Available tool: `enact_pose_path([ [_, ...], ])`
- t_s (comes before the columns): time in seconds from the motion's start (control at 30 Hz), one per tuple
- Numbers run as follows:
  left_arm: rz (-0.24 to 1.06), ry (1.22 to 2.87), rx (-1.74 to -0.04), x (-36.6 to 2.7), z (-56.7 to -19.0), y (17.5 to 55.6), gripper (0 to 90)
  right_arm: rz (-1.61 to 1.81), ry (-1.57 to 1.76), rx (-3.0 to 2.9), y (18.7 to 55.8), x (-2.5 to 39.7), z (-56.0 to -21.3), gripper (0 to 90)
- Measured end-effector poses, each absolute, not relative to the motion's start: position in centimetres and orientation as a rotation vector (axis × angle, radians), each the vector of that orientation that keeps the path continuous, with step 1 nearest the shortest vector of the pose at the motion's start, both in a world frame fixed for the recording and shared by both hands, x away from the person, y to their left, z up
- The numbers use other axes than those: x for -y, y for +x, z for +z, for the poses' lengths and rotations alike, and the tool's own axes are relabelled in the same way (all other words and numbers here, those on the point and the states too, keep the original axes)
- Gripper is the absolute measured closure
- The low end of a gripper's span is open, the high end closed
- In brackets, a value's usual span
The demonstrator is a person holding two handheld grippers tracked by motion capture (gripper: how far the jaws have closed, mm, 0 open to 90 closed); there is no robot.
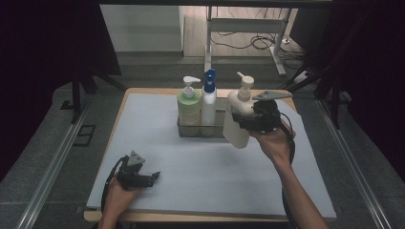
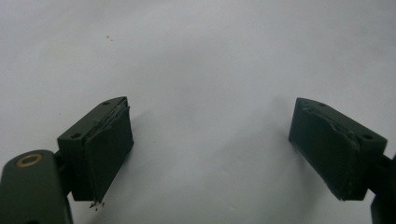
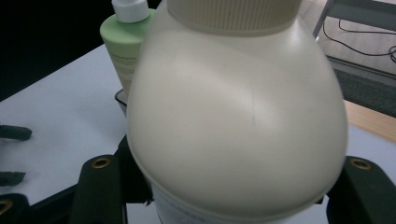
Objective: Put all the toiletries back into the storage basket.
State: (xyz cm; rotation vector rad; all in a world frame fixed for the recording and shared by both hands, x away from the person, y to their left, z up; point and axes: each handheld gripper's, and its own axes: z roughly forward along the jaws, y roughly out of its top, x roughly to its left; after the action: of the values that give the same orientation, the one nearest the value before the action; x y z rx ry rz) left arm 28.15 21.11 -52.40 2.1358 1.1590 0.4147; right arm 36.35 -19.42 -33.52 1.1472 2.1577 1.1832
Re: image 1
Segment person's right hand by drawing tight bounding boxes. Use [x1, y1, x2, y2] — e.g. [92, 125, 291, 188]
[249, 120, 295, 166]

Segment white panel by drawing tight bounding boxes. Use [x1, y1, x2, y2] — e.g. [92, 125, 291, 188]
[99, 4, 185, 53]

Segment white bottle with nozzle cap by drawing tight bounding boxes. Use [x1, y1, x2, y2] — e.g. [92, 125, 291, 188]
[222, 72, 256, 150]

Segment aluminium floor rail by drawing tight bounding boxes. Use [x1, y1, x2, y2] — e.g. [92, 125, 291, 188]
[316, 98, 391, 229]
[15, 94, 94, 229]

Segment white bottle with blue cap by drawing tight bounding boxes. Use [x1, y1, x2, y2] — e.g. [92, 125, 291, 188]
[200, 68, 218, 128]

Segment white power strip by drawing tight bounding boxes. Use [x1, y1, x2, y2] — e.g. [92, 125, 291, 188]
[294, 71, 311, 85]

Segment black floor socket frame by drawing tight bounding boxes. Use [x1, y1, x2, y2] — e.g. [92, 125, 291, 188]
[73, 124, 96, 147]

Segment green pump bottle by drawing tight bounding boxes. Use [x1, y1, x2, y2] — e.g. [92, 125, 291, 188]
[176, 75, 203, 127]

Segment black tripod stand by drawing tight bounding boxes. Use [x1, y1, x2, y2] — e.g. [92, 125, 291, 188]
[60, 63, 127, 125]
[280, 15, 352, 130]

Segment white metal desk frame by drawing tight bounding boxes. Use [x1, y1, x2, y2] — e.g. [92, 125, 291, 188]
[203, 6, 292, 77]

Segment dark curtain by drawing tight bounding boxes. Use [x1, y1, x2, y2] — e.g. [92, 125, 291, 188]
[289, 0, 405, 182]
[0, 0, 122, 182]

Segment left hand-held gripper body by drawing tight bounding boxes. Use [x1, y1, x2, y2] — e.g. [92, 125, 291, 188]
[116, 150, 151, 191]

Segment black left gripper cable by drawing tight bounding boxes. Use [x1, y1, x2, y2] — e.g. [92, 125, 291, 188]
[100, 156, 130, 218]

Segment person's left hand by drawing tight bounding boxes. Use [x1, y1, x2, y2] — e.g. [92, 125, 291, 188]
[103, 178, 142, 222]

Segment black floor cables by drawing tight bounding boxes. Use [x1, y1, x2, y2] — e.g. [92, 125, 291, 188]
[209, 8, 307, 70]

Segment grey mesh basket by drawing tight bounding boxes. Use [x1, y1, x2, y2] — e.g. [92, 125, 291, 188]
[176, 95, 232, 139]

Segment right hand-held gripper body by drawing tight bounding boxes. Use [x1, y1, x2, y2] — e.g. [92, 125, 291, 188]
[251, 90, 293, 133]

